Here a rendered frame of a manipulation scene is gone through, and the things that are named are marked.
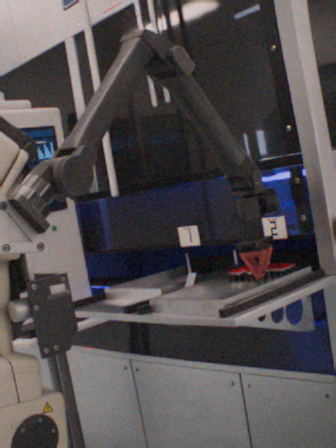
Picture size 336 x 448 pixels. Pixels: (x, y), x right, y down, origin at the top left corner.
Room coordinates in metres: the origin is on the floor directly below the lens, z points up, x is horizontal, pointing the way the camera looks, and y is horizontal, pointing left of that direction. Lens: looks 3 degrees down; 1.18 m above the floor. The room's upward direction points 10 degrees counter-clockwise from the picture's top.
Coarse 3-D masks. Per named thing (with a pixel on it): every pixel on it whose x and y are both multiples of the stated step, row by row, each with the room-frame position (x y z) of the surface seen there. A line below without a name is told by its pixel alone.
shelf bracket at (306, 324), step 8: (304, 304) 1.67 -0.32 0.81; (304, 312) 1.67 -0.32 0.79; (312, 312) 1.67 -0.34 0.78; (256, 320) 1.53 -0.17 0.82; (264, 320) 1.56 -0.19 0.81; (272, 320) 1.57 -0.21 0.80; (304, 320) 1.67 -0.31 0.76; (312, 320) 1.67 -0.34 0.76; (272, 328) 1.57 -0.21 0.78; (280, 328) 1.59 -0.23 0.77; (288, 328) 1.62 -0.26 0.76; (296, 328) 1.64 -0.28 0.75; (304, 328) 1.66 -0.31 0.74; (312, 328) 1.68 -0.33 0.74
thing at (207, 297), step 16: (304, 272) 1.60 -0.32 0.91; (192, 288) 1.69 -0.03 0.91; (208, 288) 1.73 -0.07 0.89; (224, 288) 1.74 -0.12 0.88; (240, 288) 1.69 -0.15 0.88; (256, 288) 1.47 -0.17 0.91; (272, 288) 1.51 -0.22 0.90; (160, 304) 1.56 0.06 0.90; (176, 304) 1.52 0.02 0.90; (192, 304) 1.48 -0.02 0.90; (208, 304) 1.44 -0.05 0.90; (224, 304) 1.40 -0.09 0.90
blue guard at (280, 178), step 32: (160, 192) 2.07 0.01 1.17; (192, 192) 1.96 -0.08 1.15; (224, 192) 1.87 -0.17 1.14; (288, 192) 1.69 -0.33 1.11; (96, 224) 2.35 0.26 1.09; (128, 224) 2.21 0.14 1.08; (160, 224) 2.09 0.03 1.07; (192, 224) 1.98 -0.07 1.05; (224, 224) 1.88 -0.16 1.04; (288, 224) 1.71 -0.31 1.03
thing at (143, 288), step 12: (240, 264) 1.95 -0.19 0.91; (156, 276) 2.06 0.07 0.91; (168, 276) 2.09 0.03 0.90; (180, 276) 2.12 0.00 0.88; (204, 276) 1.84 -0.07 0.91; (108, 288) 1.91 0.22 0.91; (120, 288) 1.96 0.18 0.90; (132, 288) 1.99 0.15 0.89; (144, 288) 2.01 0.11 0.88; (156, 288) 1.96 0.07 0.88; (168, 288) 1.74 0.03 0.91
